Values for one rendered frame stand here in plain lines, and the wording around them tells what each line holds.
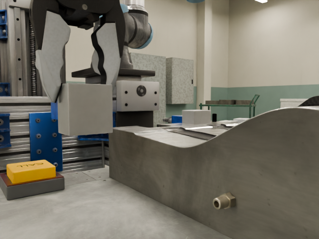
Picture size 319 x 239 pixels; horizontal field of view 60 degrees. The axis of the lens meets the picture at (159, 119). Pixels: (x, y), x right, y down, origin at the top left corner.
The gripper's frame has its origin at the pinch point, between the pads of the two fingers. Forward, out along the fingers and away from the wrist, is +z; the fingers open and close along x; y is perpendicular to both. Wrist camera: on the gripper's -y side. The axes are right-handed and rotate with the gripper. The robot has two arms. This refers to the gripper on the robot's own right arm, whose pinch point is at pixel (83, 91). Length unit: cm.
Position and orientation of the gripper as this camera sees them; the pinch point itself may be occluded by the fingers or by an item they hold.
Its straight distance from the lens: 32.4
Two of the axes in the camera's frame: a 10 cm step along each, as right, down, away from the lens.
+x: -8.0, 0.4, -6.0
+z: 0.0, 10.0, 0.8
